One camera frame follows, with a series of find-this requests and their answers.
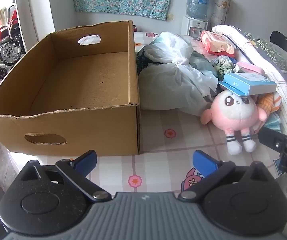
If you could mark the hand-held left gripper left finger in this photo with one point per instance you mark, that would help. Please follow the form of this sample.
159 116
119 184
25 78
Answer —
86 163

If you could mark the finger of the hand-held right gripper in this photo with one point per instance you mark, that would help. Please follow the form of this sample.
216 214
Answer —
271 137

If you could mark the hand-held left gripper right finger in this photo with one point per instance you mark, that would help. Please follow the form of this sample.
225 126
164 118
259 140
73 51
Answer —
203 163

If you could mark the brown cardboard box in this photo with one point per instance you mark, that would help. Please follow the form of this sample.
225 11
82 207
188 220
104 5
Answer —
83 80

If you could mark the pink checked bed mat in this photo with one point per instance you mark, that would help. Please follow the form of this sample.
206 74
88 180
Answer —
171 155

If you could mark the orange striped cloth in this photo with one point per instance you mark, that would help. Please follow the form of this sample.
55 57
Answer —
268 103

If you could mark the pink round plush toy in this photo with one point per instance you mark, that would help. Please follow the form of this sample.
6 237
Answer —
233 112

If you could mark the blue flat box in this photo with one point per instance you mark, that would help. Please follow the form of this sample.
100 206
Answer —
248 83

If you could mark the pink small box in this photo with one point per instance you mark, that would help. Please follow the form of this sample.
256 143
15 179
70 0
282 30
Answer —
251 68

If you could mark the green patterned cloth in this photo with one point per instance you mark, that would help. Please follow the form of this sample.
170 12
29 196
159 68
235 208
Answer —
223 66

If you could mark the white folded towel blanket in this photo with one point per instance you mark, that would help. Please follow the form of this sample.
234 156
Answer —
253 52

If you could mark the grey leaf patterned pillow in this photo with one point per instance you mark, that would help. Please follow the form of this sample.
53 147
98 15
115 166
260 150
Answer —
271 50

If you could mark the pink wet wipes pack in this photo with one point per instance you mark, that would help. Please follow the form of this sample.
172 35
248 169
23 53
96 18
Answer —
216 43

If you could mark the knotted white plastic bag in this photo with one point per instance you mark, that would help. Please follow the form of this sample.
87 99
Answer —
176 47

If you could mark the white water dispenser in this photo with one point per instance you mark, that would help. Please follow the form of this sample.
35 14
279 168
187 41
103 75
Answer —
193 26

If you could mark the wheelchair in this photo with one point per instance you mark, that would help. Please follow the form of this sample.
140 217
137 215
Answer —
6 52

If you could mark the patterned film roll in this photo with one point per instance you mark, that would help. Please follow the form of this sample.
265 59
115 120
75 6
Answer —
219 10

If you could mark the blue water jug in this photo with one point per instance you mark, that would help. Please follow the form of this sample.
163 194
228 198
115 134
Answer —
197 5

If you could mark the wall socket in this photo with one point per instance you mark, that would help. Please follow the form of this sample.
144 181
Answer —
170 17

